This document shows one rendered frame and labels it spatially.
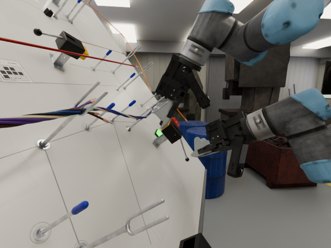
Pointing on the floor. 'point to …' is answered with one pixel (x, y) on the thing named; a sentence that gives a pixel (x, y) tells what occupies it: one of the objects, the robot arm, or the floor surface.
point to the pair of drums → (216, 181)
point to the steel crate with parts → (277, 163)
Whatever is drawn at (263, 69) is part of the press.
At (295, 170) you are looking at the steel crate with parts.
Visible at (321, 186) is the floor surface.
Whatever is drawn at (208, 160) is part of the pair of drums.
